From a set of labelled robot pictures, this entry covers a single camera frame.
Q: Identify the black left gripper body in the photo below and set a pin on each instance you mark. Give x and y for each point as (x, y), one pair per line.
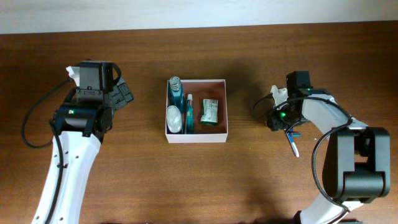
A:
(120, 96)

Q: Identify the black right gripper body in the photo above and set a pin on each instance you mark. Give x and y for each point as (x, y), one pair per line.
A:
(283, 118)

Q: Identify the blue razor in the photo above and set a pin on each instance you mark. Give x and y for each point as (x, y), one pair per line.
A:
(295, 134)

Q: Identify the toothbrush with clear cap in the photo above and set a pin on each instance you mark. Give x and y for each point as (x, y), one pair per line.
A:
(292, 144)

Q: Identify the blue Listerine mouthwash bottle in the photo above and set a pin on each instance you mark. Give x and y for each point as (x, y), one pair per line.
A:
(176, 94)

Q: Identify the Colgate toothpaste tube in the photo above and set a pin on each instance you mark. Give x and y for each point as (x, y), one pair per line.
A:
(189, 121)

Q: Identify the white cardboard box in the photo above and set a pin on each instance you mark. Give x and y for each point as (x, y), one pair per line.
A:
(204, 133)

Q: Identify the green Dettol soap box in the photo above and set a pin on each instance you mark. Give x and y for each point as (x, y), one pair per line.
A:
(210, 112)

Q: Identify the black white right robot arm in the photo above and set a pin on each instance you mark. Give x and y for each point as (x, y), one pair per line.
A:
(350, 162)

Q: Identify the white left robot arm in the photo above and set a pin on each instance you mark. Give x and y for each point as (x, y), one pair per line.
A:
(79, 126)

